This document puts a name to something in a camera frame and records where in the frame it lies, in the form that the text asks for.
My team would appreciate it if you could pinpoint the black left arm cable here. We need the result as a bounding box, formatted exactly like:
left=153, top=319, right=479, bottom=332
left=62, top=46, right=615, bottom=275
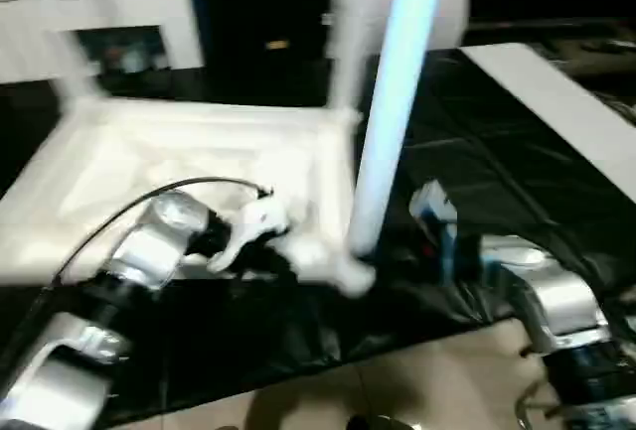
left=28, top=176, right=278, bottom=303

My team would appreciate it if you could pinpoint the dark round robot part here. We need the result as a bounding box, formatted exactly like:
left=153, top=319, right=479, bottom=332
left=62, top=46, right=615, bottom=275
left=346, top=412, right=399, bottom=430

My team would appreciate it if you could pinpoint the white flat panel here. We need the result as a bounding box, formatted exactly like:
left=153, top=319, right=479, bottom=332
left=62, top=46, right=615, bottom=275
left=458, top=41, right=636, bottom=177

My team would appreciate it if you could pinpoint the black work mat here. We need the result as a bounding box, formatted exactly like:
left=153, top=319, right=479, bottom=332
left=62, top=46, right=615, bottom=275
left=0, top=47, right=636, bottom=416

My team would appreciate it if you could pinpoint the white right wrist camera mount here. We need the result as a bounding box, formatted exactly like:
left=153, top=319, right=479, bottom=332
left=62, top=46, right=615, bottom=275
left=408, top=179, right=462, bottom=286

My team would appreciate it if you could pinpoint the white plastic table leg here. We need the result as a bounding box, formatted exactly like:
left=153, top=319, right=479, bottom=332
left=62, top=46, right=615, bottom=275
left=324, top=0, right=395, bottom=119
left=46, top=26, right=101, bottom=104
left=346, top=0, right=454, bottom=266

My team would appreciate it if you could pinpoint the black sofa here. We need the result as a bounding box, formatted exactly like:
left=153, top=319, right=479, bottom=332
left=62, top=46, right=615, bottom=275
left=187, top=0, right=636, bottom=73

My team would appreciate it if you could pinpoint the white glass-door cabinet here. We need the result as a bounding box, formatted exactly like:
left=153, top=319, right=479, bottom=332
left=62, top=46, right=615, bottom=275
left=0, top=0, right=206, bottom=84

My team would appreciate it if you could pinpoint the brown low bench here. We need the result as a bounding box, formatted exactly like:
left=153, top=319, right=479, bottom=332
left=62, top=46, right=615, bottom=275
left=541, top=35, right=636, bottom=78

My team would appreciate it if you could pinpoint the grey printed cushion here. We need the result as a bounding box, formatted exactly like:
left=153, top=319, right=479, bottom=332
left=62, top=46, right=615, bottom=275
left=321, top=0, right=473, bottom=63

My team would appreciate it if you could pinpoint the white plastic table top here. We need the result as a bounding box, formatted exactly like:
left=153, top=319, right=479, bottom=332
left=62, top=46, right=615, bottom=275
left=0, top=93, right=378, bottom=298

